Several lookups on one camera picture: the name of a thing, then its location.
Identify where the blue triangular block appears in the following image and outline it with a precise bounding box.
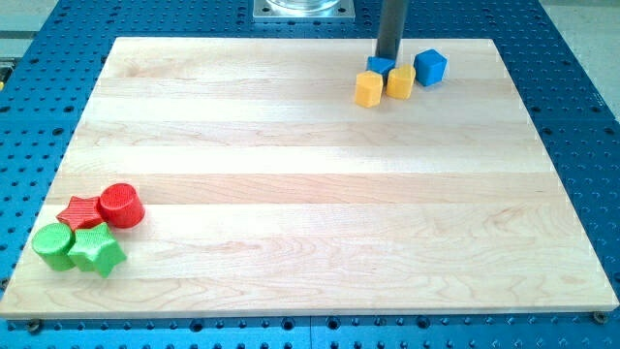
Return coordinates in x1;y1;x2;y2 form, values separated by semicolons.
366;56;395;81

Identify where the yellow pentagon block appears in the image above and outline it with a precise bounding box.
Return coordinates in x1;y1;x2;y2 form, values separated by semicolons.
355;71;384;108

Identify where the yellow heart block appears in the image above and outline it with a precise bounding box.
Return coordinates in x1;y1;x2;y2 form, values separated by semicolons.
386;64;416;100

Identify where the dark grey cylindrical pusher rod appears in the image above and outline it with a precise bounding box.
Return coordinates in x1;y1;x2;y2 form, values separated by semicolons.
375;0;409;60

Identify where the red star block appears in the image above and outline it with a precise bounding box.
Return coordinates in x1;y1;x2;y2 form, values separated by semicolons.
56;196;104;232

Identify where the green star block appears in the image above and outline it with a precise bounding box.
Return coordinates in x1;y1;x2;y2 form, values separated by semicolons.
68;223;127;278

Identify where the green cylinder block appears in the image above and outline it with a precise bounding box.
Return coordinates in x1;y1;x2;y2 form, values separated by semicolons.
31;223;75;271

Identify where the blue perforated table plate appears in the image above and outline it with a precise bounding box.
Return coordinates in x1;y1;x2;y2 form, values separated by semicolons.
1;1;619;348

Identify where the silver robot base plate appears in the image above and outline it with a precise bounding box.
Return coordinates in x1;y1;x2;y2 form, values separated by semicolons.
252;0;356;22

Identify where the light wooden board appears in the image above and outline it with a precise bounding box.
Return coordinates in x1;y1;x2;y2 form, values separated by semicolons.
1;37;618;319

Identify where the red cylinder block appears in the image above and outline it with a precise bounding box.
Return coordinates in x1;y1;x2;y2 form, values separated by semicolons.
99;183;145;229

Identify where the blue cube block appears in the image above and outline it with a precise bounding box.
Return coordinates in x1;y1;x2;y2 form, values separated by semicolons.
414;49;448;86

